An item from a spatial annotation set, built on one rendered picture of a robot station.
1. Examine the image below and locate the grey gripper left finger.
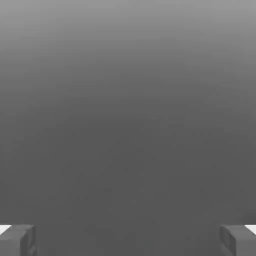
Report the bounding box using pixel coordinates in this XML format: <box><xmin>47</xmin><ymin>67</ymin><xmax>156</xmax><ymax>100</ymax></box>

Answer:
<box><xmin>0</xmin><ymin>224</ymin><xmax>38</xmax><ymax>256</ymax></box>

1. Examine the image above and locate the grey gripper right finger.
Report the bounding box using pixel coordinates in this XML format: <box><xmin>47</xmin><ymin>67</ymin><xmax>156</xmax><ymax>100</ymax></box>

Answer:
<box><xmin>219</xmin><ymin>224</ymin><xmax>256</xmax><ymax>256</ymax></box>

